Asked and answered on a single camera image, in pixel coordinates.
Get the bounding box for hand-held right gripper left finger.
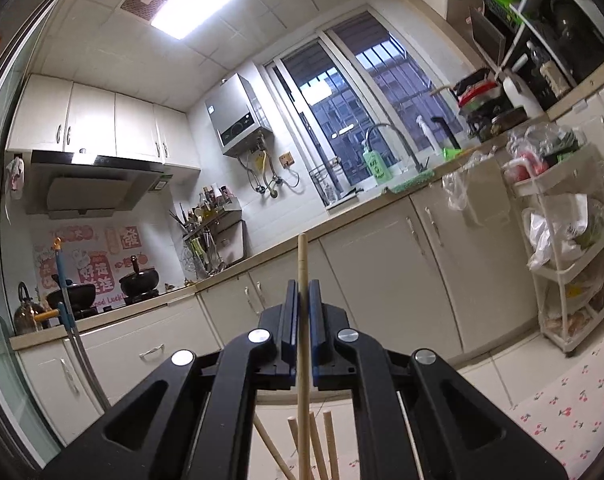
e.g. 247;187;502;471
41;280;299;480

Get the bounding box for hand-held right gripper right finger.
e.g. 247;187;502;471
308;282;568;480

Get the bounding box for wooden chopstick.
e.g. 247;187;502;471
297;234;314;480
287;417;303;462
323;409;341;480
252;412;296;480
309;412;329;480

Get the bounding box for beige lower kitchen cabinets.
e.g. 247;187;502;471
11;80;604;443

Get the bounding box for black wok with lid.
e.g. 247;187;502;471
118;255;161;299

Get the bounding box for green dish soap bottle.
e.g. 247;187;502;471
362;147;394;185

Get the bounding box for green sink cloth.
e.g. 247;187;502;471
386;166;436;194

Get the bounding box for black cooking pot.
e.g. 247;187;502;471
45;282;98;312

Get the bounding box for clear hanging plastic bag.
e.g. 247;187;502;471
441;152;484;212

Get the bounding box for chrome kitchen faucet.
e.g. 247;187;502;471
365;122;426;174

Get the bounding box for silver water heater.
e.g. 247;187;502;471
204;73;275;159

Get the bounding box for barred kitchen window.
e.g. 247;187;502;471
263;4;464;207

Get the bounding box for white spray bottle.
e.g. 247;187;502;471
415;114;441;157

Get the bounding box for range hood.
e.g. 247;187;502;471
23;149;171;221

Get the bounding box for cherry printed tablecloth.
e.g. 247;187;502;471
506;322;604;480

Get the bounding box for steel kettle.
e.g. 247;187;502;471
13;281;61;336

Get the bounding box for white trolley with bags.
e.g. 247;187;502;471
504;125;604;357

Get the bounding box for white upper cabinets over hood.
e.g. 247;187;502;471
6;73;203;172

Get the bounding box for black countertop dish rack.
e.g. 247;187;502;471
456;66;529;142

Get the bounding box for glass sliding door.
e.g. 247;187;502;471
0;0;88;480

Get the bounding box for pink hanging cloth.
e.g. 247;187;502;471
4;156;26;202

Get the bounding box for white plastic jug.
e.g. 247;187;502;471
502;66;546;119

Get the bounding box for black microwave oven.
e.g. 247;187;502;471
468;5;514;69

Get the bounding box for white metal shelf rack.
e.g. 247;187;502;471
496;0;604;113

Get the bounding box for black rice cooker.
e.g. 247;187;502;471
546;0;604;72

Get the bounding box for wall utensil rack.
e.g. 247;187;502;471
168;184;246;282

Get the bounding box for black wire dish rack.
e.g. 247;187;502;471
309;157;346;207

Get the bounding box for red printed wall sticker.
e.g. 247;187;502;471
31;224;146;307

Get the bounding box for blue handled broom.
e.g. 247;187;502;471
51;236;113;412

